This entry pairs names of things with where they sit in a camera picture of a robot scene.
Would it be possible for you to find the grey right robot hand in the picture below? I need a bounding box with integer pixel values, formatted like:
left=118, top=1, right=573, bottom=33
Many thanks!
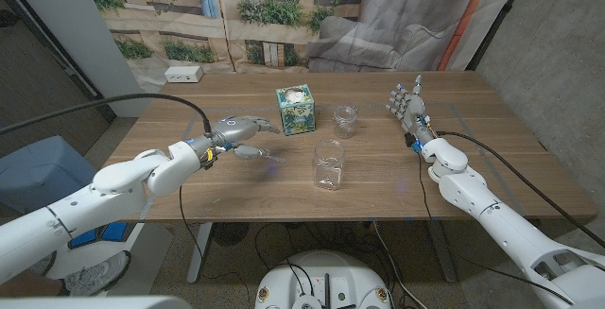
left=385, top=74, right=439, bottom=147

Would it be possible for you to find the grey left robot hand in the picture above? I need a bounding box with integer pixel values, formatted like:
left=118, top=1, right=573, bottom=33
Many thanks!
left=207, top=114, right=283, bottom=162

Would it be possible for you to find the teal floral tissue box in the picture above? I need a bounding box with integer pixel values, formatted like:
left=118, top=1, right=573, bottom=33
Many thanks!
left=275, top=83, right=317, bottom=137

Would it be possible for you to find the small clear glass jar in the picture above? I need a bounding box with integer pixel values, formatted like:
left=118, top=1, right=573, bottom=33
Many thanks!
left=333, top=105, right=359, bottom=140

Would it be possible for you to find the white power strip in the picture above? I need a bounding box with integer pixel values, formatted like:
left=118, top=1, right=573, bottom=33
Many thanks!
left=164, top=65, right=205, bottom=84

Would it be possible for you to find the large clear plastic cup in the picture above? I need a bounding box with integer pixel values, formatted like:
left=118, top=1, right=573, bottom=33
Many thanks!
left=311, top=139, right=347, bottom=192

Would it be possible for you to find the black round floor fan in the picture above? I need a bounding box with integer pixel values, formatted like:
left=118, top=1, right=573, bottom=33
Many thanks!
left=211, top=222, right=251, bottom=248

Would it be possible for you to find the printed fabric backdrop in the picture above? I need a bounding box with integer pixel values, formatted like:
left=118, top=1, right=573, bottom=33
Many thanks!
left=78, top=0, right=527, bottom=94

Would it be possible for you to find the black backdrop stand pole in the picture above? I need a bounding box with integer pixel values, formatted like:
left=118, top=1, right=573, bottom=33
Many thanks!
left=465, top=0, right=533, bottom=72

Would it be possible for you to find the white table leg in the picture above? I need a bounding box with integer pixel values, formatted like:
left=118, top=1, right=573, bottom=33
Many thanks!
left=186, top=222, right=214, bottom=285

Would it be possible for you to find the grey table leg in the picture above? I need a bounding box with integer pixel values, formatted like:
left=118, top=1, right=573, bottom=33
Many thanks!
left=427, top=218, right=458, bottom=284

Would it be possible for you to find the white robot torso base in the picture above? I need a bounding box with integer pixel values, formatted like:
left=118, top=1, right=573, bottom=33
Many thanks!
left=253, top=249, right=392, bottom=309

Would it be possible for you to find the blue-grey ottoman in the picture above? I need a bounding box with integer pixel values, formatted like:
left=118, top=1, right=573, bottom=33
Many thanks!
left=0, top=134, right=99, bottom=218

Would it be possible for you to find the grey sneaker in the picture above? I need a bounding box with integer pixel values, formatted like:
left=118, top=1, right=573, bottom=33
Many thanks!
left=63, top=250, right=132, bottom=297

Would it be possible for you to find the white robot chest edge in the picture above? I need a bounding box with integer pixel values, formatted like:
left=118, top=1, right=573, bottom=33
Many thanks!
left=0, top=296, right=193, bottom=309

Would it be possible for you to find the person's bare leg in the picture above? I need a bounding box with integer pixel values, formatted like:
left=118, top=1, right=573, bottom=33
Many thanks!
left=0, top=270, right=67, bottom=300

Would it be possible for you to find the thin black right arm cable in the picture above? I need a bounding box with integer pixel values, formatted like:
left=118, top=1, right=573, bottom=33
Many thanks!
left=416, top=151, right=576, bottom=306

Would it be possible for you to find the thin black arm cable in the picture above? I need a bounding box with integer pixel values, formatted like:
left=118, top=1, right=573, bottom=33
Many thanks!
left=416, top=151, right=576, bottom=306
left=177, top=184, right=212, bottom=282

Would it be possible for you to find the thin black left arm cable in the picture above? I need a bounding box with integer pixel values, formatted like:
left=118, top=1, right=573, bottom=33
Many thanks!
left=177, top=184, right=212, bottom=282

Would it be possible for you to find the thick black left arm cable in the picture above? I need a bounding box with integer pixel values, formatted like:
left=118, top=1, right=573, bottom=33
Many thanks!
left=0, top=92, right=213, bottom=136

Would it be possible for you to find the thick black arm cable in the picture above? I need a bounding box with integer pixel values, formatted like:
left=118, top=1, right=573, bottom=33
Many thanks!
left=0, top=92, right=213, bottom=136
left=435, top=130, right=605, bottom=249

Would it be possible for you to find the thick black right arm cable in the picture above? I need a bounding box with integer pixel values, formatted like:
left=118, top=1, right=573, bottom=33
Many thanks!
left=435, top=130, right=605, bottom=249

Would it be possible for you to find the grey floor cable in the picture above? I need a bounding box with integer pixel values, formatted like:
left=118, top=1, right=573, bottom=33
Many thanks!
left=372, top=221, right=429, bottom=309

